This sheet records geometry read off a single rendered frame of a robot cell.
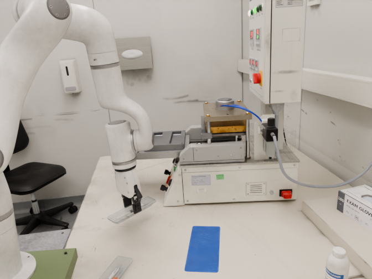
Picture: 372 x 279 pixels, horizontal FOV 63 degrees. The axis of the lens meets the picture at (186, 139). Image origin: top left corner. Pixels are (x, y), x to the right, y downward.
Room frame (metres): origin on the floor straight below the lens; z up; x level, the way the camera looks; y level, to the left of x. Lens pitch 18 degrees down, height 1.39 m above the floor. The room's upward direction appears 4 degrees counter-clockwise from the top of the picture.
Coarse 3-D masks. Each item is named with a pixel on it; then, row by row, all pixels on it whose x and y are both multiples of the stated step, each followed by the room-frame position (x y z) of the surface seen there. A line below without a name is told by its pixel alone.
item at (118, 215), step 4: (144, 200) 1.04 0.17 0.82; (148, 200) 1.04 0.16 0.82; (152, 200) 1.04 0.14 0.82; (144, 204) 1.01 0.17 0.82; (124, 208) 1.00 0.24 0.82; (128, 208) 1.00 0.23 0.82; (132, 208) 0.99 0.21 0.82; (116, 212) 0.98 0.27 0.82; (120, 212) 0.97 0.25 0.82; (124, 212) 0.97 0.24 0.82; (128, 212) 0.97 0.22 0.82; (132, 212) 0.97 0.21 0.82; (108, 216) 0.95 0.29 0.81; (112, 216) 0.95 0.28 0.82; (116, 216) 0.95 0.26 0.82; (120, 216) 0.94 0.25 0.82; (124, 216) 0.94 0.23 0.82; (116, 220) 0.92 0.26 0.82
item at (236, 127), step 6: (234, 120) 1.24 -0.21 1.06; (240, 120) 1.23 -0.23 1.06; (216, 126) 1.17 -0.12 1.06; (222, 126) 1.16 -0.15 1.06; (228, 126) 1.16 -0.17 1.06; (234, 126) 1.15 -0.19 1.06; (240, 126) 1.15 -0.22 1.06; (216, 132) 1.16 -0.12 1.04; (222, 132) 1.16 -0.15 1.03; (228, 132) 1.16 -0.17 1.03; (234, 132) 1.16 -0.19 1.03; (240, 132) 1.16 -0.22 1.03
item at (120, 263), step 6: (120, 258) 0.78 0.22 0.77; (126, 258) 0.78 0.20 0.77; (114, 264) 0.75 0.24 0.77; (120, 264) 0.75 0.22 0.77; (126, 264) 0.75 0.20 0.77; (108, 270) 0.73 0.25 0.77; (114, 270) 0.73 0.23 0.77; (120, 270) 0.73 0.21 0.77; (102, 276) 0.71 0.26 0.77; (108, 276) 0.71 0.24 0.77; (114, 276) 0.70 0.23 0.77
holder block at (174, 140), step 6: (156, 132) 1.36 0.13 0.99; (162, 132) 1.36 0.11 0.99; (168, 132) 1.35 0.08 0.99; (174, 132) 1.35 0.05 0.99; (180, 132) 1.35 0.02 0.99; (156, 138) 1.31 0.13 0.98; (162, 138) 1.26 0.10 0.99; (168, 138) 1.25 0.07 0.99; (174, 138) 1.29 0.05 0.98; (180, 138) 1.24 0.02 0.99; (156, 144) 1.18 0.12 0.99; (162, 144) 1.17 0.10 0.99; (168, 144) 1.17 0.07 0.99; (174, 144) 1.17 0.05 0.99; (180, 144) 1.17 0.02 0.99; (150, 150) 1.17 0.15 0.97; (156, 150) 1.17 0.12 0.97; (162, 150) 1.17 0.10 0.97; (168, 150) 1.17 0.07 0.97
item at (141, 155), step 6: (186, 138) 1.31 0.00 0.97; (186, 144) 1.23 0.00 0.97; (174, 150) 1.17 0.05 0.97; (180, 150) 1.16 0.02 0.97; (138, 156) 1.17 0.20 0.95; (144, 156) 1.17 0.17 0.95; (150, 156) 1.17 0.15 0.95; (156, 156) 1.16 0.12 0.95; (162, 156) 1.16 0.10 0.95; (168, 156) 1.16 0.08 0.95; (174, 156) 1.16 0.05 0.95
